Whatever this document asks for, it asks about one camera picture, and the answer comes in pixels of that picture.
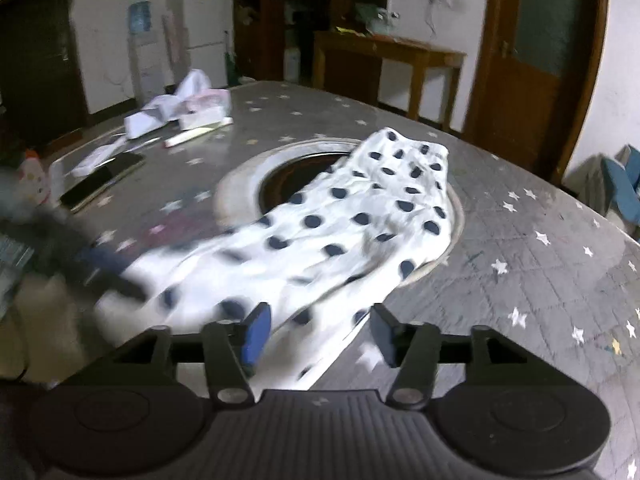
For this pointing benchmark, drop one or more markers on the blue water bottle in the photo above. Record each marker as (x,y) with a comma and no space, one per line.
(140,17)

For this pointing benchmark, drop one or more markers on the round table burner recess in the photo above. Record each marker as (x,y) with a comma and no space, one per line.
(235,190)

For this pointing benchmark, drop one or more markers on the brown wooden door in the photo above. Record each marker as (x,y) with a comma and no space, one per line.
(530,95)

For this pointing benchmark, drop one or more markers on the glass kettle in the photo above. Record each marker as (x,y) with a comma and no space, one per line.
(384,20)

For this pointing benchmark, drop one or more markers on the grey star print table cover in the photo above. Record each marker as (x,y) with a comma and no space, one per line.
(525,285)

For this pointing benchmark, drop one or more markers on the pink tissue box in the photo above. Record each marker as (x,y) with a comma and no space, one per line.
(207,107)

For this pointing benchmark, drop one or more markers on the red and white bag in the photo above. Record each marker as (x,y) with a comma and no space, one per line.
(34,177)

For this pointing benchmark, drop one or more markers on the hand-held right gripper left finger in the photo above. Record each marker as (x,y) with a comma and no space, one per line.
(257,332)

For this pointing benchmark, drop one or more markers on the wooden side desk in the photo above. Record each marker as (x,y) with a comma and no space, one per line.
(400,50)

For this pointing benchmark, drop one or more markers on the pink hanging cloth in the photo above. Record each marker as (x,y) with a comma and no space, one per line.
(172,37)

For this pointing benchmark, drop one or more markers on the black phone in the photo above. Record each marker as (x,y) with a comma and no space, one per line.
(102,180)

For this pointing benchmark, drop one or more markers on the white refrigerator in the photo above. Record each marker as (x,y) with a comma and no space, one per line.
(205,25)

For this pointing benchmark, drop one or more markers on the dark doorway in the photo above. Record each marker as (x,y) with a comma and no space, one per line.
(40,65)

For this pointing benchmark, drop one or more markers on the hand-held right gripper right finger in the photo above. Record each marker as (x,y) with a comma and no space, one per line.
(384,332)

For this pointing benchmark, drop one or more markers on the white paper sheet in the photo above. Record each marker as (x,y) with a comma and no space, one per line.
(97,156)

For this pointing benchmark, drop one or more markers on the dark wooden shelf cabinet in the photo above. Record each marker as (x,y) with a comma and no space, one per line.
(270,20)

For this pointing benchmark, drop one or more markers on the white wall socket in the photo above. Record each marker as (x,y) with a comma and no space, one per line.
(441,1)

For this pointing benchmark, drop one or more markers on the white crumpled paper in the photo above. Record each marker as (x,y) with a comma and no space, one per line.
(147,117)

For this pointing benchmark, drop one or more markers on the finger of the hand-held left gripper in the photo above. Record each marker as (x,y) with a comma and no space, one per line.
(107,265)

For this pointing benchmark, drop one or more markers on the thin pen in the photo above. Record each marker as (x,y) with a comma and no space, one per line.
(144,143)

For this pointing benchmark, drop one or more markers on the green broom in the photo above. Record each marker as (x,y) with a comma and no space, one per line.
(230,60)

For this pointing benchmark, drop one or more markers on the blue sofa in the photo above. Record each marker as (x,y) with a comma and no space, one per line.
(622,185)

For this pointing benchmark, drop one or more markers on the white marker pen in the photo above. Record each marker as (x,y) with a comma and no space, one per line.
(187,137)

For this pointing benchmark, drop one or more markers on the white polka dot garment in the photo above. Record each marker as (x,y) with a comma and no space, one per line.
(350,200)

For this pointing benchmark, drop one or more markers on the white water dispenser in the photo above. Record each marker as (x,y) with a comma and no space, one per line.
(146,70)

